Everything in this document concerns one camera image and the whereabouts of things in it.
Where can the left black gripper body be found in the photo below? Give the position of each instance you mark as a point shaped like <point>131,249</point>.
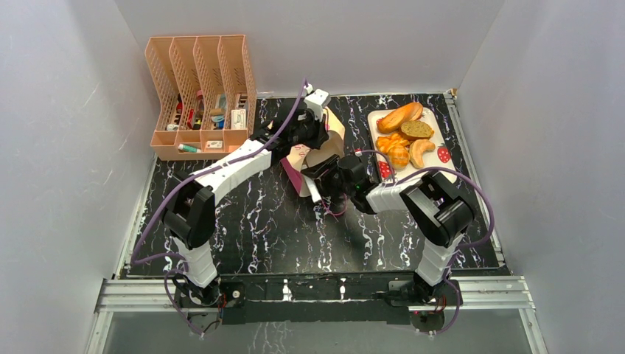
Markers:
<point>311,134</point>

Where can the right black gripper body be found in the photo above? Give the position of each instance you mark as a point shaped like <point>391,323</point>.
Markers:
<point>318,171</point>

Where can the pink and tan paper bag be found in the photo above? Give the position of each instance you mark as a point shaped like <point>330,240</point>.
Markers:
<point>302,157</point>

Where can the metal tongs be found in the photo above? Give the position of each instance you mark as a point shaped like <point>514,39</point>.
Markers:
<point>314,192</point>

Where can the orange braided fake bread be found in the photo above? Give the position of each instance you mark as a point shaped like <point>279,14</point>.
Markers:
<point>385,143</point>

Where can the round orange fake bun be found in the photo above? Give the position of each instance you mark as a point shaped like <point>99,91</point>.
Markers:
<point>399,157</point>

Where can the long orange fake baguette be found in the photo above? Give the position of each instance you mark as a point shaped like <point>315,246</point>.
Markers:
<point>393,120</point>

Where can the tan fake croissant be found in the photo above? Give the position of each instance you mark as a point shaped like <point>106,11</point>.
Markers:
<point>416,151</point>

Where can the brown fake bread slice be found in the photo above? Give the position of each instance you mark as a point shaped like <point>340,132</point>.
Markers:
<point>414,130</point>

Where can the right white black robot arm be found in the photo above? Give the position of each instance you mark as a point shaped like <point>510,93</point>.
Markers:
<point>440,213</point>

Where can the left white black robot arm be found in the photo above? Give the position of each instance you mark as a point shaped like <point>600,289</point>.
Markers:
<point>190,215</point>

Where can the small white box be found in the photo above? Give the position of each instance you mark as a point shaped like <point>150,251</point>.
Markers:
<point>239,119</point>

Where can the white strawberry print tray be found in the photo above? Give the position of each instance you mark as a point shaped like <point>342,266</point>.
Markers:
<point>440,157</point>

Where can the peach plastic file organizer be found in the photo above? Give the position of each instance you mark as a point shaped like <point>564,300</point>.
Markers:
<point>207,93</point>

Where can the red bottle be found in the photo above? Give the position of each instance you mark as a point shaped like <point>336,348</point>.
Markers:
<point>199,100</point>

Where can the green white tube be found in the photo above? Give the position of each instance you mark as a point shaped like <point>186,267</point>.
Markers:
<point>185,148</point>

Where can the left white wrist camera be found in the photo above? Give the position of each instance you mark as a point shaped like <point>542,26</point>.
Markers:
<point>317,102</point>

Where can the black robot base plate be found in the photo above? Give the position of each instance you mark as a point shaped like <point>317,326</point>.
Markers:
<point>320,297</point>

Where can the aluminium frame rail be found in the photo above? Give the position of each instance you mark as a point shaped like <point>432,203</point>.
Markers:
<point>478,293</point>

